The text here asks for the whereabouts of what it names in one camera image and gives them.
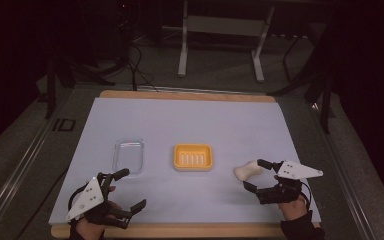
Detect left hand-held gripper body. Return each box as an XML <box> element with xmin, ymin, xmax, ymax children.
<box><xmin>65</xmin><ymin>172</ymin><xmax>131</xmax><ymax>230</ymax></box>

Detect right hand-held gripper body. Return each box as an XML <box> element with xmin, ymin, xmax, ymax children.
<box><xmin>255</xmin><ymin>160</ymin><xmax>324</xmax><ymax>205</ymax></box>

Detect white soap bar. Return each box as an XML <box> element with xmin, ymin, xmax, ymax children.
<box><xmin>234</xmin><ymin>160</ymin><xmax>264</xmax><ymax>183</ymax></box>

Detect clear plastic container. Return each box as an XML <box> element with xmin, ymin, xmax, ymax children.
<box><xmin>112</xmin><ymin>138</ymin><xmax>145</xmax><ymax>176</ymax></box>

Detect person's left hand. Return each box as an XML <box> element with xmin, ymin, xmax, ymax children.
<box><xmin>75</xmin><ymin>185</ymin><xmax>123</xmax><ymax>240</ymax></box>

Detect person's right hand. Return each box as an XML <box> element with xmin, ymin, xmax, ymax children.
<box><xmin>274</xmin><ymin>175</ymin><xmax>310</xmax><ymax>222</ymax></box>

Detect yellow soap dish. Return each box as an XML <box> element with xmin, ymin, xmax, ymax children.
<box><xmin>172</xmin><ymin>143</ymin><xmax>214</xmax><ymax>172</ymax></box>

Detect light blue table mat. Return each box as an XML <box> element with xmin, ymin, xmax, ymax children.
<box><xmin>48</xmin><ymin>96</ymin><xmax>322</xmax><ymax>225</ymax></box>

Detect black tripod stand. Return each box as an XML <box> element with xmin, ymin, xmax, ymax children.
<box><xmin>267</xmin><ymin>69</ymin><xmax>336</xmax><ymax>135</ymax></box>
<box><xmin>44</xmin><ymin>54</ymin><xmax>117</xmax><ymax>120</ymax></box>

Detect white metal stand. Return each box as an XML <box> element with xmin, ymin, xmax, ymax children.
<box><xmin>177</xmin><ymin>0</ymin><xmax>276</xmax><ymax>84</ymax></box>

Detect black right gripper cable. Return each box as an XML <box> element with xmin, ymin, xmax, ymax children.
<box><xmin>299</xmin><ymin>180</ymin><xmax>313</xmax><ymax>215</ymax></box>

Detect metal floor rail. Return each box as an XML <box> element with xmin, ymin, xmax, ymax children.
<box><xmin>308</xmin><ymin>101</ymin><xmax>379</xmax><ymax>240</ymax></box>
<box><xmin>0</xmin><ymin>88</ymin><xmax>74</xmax><ymax>240</ymax></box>

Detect black floor cables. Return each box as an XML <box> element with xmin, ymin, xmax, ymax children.
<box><xmin>106</xmin><ymin>41</ymin><xmax>160</xmax><ymax>93</ymax></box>

